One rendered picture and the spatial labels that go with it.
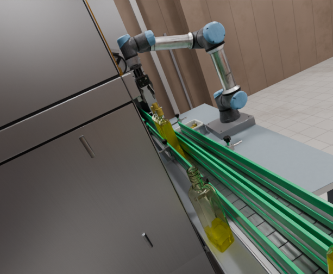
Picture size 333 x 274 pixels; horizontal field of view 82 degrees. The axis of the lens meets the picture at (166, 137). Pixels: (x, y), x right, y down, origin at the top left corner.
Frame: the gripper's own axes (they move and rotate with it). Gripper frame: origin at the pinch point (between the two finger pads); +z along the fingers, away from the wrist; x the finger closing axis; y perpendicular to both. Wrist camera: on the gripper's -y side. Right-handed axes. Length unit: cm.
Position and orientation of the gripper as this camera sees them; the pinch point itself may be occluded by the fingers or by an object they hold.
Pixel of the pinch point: (149, 99)
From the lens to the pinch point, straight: 116.8
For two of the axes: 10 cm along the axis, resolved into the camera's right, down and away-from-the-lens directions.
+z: 3.8, 8.5, 3.7
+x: 8.9, -4.5, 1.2
